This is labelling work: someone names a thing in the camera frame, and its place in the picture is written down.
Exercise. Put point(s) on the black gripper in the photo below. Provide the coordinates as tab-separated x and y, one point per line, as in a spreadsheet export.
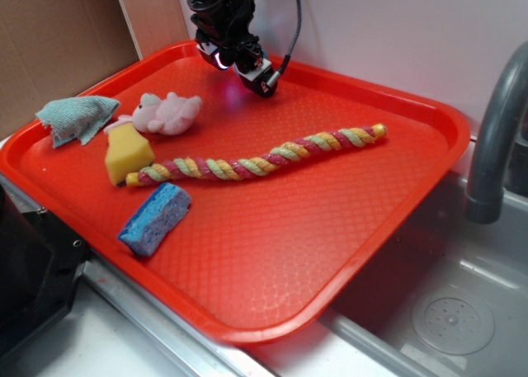
223	39

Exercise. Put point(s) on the pink plush bunny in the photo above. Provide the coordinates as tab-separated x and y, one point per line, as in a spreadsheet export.
172	115

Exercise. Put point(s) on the yellow sponge wedge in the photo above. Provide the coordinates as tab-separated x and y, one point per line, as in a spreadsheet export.
128	151

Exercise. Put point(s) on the red plastic tray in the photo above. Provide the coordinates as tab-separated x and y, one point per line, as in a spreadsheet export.
253	260

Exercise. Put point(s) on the teal cloth rag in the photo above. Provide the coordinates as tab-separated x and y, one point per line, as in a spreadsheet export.
79	118

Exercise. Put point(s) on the blue sponge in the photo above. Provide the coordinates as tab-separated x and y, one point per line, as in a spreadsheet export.
156	217

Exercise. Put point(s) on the brown cardboard panel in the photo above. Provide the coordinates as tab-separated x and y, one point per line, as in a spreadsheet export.
51	49

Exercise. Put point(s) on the grey toy faucet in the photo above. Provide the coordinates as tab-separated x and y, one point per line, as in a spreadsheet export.
499	160

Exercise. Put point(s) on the grey toy sink basin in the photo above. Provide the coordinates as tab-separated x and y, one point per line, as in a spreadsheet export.
367	329

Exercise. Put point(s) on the sink drain cover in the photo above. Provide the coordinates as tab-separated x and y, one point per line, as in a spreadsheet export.
452	322

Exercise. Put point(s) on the twisted multicolour rope toy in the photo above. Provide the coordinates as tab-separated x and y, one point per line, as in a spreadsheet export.
243	169

